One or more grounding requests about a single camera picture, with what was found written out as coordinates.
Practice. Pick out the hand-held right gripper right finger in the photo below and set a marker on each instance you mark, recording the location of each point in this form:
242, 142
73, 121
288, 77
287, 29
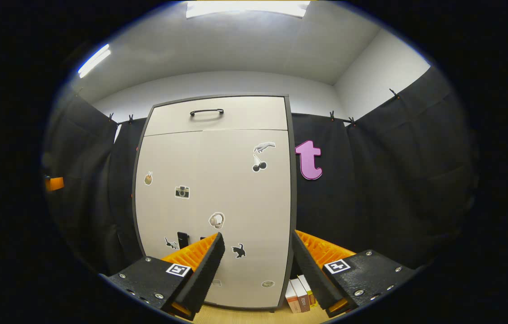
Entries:
312, 274

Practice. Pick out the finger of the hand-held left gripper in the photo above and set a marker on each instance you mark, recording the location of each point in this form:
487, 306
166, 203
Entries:
54, 183

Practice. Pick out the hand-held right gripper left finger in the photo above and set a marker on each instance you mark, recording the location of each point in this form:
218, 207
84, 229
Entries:
200, 279

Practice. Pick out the white cabinet door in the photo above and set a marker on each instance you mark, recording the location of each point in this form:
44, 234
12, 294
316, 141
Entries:
245, 202
164, 216

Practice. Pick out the white shoe cabinet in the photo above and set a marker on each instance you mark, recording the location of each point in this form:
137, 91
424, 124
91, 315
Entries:
293, 202

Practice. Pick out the white cabinet drawer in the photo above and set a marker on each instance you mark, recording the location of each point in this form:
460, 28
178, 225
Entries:
245, 114

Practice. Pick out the white and brown book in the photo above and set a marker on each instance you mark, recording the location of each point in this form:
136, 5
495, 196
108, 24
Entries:
292, 299
302, 294

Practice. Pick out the black backdrop cloth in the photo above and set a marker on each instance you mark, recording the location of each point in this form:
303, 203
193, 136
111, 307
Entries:
393, 180

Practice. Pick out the ceiling light panel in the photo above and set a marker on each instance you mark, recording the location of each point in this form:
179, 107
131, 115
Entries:
94, 60
245, 8

